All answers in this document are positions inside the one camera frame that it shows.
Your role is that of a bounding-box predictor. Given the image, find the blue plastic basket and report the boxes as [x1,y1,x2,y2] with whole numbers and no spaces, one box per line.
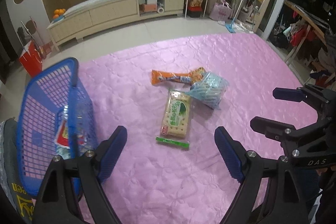
[17,57,97,198]

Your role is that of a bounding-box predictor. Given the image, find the red paper bag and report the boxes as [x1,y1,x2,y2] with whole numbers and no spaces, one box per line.
[19,40,42,77]

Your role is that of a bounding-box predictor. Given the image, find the beige tv cabinet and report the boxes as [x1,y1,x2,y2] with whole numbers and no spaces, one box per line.
[47,0,185,49]

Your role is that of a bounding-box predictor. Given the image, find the pink gift bag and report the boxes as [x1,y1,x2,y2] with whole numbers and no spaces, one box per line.
[210,0,232,22]

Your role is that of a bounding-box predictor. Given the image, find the clear blue striped snack bag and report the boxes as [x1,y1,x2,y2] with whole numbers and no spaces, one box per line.
[54,105,97,159]

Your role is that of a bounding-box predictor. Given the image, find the orange long snack packet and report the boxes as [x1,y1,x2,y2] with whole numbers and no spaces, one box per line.
[151,67,206,85]

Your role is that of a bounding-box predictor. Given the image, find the green cracker packet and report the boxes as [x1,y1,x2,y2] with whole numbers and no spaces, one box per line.
[155,89,193,149]

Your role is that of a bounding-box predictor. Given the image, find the pink quilted table cover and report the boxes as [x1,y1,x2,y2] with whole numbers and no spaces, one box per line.
[79,34,317,223]

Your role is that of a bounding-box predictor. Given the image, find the pile of oranges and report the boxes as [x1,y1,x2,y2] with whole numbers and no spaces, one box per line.
[53,9,66,19]

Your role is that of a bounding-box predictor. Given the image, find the light blue snack packet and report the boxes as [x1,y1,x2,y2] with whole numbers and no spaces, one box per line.
[186,72,229,109]

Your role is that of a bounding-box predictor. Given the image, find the red white snack packet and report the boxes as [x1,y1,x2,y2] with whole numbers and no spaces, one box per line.
[55,118,87,149]

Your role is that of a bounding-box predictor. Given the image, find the grey embroidered chair cushion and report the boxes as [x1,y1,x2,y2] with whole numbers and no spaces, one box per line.
[1,118,34,223]

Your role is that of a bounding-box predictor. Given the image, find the blue floor mop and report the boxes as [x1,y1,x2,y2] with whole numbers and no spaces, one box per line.
[225,0,245,34]

